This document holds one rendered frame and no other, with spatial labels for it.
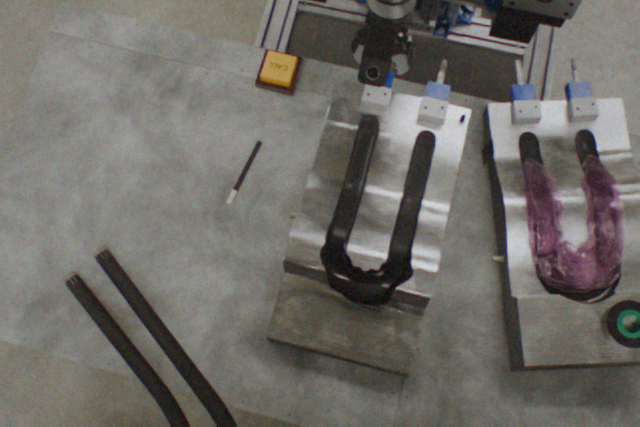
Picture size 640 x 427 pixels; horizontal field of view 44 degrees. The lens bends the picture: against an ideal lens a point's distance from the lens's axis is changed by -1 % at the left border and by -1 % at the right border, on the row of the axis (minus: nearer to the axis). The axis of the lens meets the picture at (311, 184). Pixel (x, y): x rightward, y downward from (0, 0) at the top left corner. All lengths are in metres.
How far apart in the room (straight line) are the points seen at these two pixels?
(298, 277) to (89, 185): 0.46
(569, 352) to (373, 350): 0.33
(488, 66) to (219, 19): 0.88
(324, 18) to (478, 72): 0.47
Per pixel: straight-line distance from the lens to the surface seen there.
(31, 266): 1.60
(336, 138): 1.47
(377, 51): 1.24
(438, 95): 1.50
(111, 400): 2.35
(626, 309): 1.42
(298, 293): 1.42
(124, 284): 1.48
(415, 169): 1.46
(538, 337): 1.40
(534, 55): 2.35
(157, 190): 1.57
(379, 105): 1.47
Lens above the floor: 2.26
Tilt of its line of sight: 72 degrees down
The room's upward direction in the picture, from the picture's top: 5 degrees counter-clockwise
